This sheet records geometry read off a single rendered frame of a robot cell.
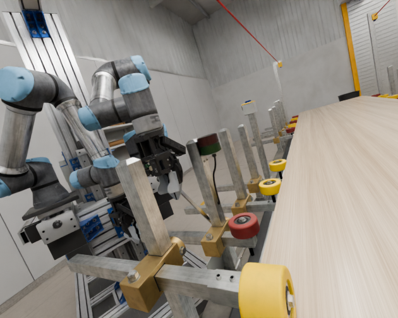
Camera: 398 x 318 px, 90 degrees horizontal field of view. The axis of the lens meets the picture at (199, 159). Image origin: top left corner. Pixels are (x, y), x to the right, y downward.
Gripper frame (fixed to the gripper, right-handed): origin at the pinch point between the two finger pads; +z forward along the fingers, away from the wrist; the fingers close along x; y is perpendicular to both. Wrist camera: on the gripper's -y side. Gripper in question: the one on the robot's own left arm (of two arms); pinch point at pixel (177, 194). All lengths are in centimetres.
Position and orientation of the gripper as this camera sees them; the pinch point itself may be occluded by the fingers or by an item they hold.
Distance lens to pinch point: 62.0
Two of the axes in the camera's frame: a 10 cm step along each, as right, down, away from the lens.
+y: -4.5, 2.9, -8.4
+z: 3.0, 9.4, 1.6
